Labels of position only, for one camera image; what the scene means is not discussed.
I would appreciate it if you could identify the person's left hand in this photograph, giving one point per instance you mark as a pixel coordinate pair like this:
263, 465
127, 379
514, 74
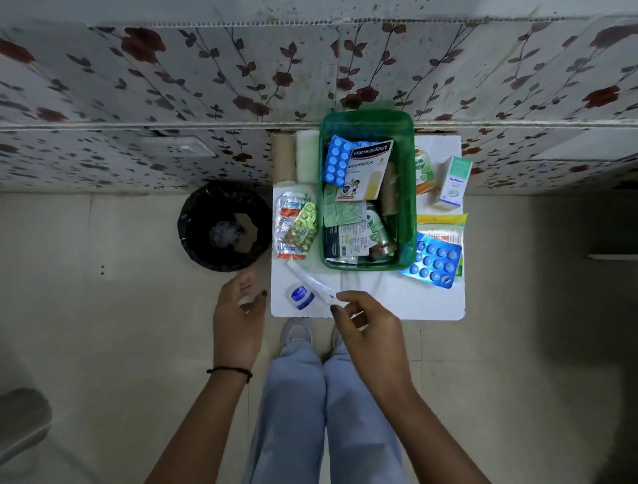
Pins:
234, 329

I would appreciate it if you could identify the person's right hand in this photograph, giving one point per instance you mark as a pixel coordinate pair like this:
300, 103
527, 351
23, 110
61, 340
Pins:
376, 344

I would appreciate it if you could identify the person's right thumb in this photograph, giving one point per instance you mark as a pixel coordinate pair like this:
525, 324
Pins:
340, 321

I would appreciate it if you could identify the person's left thumb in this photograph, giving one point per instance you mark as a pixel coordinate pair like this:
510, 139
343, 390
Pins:
258, 306

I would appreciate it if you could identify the white ointment tube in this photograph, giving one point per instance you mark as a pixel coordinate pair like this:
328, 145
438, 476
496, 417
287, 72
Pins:
311, 281

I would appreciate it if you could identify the person's right forearm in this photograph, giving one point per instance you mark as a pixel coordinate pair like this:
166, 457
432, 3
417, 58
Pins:
433, 439

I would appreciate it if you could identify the person's left forearm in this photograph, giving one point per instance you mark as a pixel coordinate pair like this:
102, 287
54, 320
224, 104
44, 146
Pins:
199, 429

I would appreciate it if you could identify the grey right shoe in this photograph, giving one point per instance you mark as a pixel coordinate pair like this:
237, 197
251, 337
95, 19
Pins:
337, 339

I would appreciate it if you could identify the grey shoe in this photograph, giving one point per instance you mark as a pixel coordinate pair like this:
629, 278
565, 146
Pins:
337, 339
296, 331

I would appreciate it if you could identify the small white jar blue lid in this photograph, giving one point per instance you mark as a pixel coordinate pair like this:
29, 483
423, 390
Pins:
300, 296

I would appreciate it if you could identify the grey left shoe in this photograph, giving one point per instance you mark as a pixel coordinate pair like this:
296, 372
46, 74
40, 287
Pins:
296, 331

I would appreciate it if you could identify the silver red blister pack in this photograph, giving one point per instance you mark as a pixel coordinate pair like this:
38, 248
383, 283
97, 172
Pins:
281, 244
291, 203

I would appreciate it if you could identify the black wrist band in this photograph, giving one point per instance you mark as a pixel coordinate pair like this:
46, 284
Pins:
230, 369

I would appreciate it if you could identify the brown cardboard scrap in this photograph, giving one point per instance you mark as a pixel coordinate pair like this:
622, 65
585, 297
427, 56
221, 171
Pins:
246, 234

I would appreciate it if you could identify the dark box with white label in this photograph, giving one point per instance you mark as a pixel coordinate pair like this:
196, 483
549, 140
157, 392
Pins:
349, 242

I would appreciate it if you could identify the green gold blister pack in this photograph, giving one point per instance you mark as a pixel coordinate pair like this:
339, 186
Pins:
303, 227

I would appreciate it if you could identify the black bin with bag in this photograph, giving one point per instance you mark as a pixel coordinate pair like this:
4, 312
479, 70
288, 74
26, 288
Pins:
199, 234

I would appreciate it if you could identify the brown bottle with green label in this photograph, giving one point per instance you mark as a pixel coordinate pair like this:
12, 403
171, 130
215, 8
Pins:
380, 237

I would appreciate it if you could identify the light blue trousers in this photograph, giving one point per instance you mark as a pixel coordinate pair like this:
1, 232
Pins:
319, 419

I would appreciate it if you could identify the green paper sachet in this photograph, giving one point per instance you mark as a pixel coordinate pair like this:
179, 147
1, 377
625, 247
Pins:
341, 212

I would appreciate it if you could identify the large blue blister pack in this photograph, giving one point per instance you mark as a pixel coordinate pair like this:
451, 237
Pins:
432, 260

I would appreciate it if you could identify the beige bandage roll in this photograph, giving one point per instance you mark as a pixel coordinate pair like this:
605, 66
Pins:
284, 157
390, 192

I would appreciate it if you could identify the green plastic basket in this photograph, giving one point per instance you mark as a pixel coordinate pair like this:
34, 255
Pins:
406, 199

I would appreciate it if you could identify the yellow topped clear packet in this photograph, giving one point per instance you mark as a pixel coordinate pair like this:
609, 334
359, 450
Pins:
443, 222

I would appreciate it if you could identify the white cotton roll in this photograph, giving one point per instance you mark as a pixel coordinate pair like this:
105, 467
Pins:
308, 157

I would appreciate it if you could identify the white plaster box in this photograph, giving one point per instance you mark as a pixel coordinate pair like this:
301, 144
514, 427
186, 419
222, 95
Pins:
371, 167

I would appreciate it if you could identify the small blue blister pack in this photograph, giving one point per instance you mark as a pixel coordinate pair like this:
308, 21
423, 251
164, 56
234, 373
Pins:
337, 160

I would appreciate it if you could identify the green orange antiseptic bottle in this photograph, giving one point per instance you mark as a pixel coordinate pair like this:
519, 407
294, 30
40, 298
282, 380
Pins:
423, 172

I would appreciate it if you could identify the white teal medicine box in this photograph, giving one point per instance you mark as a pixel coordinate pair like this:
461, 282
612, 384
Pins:
452, 183

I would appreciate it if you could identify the grey chair seat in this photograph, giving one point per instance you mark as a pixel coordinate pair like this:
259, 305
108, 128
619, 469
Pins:
22, 421

